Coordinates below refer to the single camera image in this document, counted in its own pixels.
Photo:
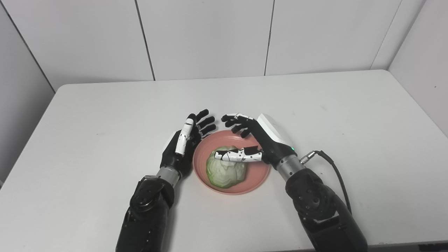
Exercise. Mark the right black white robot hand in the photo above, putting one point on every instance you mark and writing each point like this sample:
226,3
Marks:
273,143

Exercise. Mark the green white cabbage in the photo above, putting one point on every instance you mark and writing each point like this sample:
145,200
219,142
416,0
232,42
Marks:
224,173

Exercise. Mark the pink round plate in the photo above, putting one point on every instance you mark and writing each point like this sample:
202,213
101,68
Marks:
255,175

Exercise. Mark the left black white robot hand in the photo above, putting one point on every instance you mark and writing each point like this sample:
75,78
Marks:
175,157

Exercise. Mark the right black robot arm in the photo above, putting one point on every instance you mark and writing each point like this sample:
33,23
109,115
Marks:
325,210

